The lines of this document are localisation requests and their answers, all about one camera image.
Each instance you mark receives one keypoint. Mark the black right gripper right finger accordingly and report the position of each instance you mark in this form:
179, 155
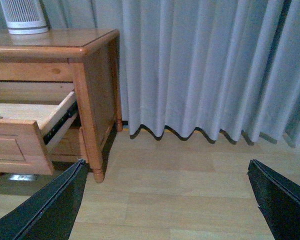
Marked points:
278, 199

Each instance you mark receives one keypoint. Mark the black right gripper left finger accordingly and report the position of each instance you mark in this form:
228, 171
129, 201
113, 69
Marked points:
51, 212

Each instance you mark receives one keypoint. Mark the wooden drawer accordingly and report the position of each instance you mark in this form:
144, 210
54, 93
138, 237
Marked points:
71, 147
29, 132

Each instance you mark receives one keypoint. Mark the white floor power socket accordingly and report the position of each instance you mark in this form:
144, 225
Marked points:
22, 177

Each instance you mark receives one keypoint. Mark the wooden nightstand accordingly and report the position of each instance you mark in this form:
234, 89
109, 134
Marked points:
44, 67

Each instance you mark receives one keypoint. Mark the grey curtain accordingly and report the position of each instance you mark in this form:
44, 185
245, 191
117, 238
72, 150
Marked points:
211, 65

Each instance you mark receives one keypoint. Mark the white slatted air purifier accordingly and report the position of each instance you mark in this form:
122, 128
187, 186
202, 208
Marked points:
24, 17

